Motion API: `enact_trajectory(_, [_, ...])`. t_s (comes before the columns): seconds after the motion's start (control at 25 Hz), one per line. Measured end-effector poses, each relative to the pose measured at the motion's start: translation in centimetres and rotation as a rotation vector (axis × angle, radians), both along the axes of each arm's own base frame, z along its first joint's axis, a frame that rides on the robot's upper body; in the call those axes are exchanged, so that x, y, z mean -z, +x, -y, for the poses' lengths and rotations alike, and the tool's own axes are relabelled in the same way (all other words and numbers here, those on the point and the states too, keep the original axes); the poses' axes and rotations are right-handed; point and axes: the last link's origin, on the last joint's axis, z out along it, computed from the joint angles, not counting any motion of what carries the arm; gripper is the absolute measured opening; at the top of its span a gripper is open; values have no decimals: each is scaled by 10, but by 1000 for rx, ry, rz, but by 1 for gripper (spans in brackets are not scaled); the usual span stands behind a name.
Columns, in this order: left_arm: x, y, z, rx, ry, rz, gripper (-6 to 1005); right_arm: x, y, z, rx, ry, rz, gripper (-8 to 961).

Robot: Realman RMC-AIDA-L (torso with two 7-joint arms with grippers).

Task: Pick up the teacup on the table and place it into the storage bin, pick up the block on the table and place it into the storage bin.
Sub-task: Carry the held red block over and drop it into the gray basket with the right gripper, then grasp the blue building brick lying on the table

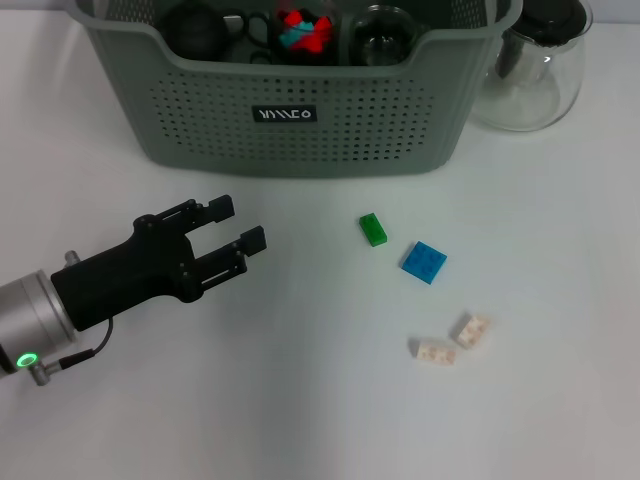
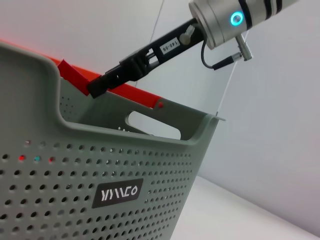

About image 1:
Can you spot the red sloped toy brick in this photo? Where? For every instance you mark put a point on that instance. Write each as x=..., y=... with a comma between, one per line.
x=315, y=46

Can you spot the cream toy brick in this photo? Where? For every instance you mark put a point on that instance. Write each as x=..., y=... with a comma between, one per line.
x=472, y=330
x=434, y=351

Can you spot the teal square toy plate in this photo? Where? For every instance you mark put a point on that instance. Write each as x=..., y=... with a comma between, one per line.
x=291, y=37

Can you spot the dark clay teapot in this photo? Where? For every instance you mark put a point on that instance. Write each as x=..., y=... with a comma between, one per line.
x=192, y=32

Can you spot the green rectangular toy brick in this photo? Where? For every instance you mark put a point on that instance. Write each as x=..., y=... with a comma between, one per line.
x=373, y=230

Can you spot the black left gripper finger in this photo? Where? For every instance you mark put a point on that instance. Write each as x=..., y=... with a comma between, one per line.
x=220, y=207
x=252, y=239

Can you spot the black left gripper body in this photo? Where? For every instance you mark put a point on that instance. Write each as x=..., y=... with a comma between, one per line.
x=130, y=280

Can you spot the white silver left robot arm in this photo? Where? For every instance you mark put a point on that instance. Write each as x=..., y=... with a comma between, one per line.
x=30, y=320

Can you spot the glass carafe with black lid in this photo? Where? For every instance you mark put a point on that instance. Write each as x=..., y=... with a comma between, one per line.
x=530, y=90

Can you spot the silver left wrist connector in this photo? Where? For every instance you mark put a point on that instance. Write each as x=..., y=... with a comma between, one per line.
x=71, y=257

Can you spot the grey-green perforated storage bin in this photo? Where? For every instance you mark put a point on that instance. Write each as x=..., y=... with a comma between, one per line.
x=350, y=125

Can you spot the small red toy brick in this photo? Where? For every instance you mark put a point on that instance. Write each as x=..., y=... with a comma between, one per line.
x=324, y=24
x=291, y=17

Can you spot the blue square toy plate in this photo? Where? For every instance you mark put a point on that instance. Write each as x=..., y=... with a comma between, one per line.
x=424, y=262

